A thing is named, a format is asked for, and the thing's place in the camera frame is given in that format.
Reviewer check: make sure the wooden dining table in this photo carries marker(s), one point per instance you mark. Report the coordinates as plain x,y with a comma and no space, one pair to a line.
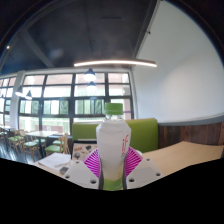
41,134

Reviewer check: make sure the long curved ceiling light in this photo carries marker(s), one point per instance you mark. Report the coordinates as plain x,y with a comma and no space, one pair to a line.
115,62

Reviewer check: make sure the white green-capped drink bottle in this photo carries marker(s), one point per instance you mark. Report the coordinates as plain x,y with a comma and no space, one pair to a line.
111,143

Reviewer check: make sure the green upholstered bench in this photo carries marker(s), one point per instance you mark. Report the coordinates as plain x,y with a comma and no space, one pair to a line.
143,135

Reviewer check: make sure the white paper notebook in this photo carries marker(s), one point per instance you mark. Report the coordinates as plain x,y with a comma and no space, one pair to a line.
55,160

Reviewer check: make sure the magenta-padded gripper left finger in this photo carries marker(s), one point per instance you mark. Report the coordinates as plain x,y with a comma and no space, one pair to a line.
80,173

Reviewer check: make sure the group of wooden green-seated chairs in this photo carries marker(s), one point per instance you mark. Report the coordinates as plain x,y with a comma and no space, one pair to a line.
31,144

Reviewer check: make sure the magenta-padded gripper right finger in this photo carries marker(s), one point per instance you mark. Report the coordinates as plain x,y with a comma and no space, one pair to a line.
145,172

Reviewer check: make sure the group of pendant lamps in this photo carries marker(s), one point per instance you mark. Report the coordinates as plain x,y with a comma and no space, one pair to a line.
89,76

